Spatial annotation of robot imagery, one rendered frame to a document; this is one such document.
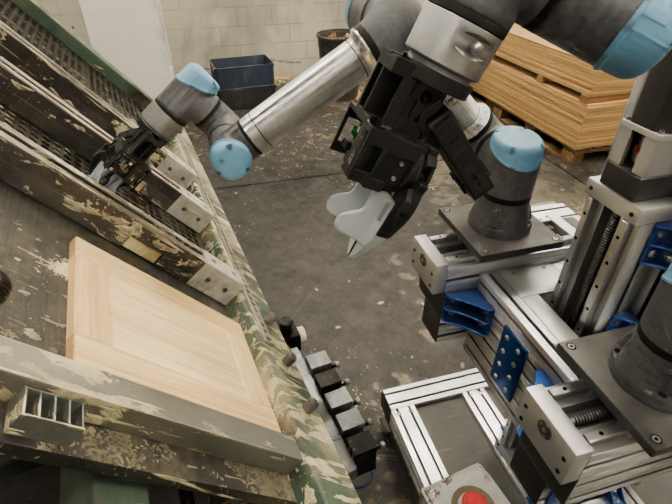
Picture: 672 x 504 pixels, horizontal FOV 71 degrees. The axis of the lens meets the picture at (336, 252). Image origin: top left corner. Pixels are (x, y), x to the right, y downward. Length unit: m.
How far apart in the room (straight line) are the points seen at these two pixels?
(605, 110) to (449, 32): 3.84
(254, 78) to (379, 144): 4.72
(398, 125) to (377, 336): 1.93
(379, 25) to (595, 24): 0.50
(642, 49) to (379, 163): 0.23
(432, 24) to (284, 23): 5.72
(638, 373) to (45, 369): 0.84
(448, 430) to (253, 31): 5.15
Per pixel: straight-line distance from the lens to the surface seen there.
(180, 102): 1.00
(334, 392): 1.14
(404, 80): 0.44
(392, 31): 0.90
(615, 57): 0.48
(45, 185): 1.00
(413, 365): 2.22
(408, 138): 0.45
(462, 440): 1.78
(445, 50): 0.43
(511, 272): 1.25
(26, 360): 0.63
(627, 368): 0.92
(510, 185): 1.13
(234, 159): 0.89
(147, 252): 1.08
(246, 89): 5.13
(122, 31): 4.66
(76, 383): 0.64
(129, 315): 0.86
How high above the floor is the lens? 1.67
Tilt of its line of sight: 36 degrees down
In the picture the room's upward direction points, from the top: straight up
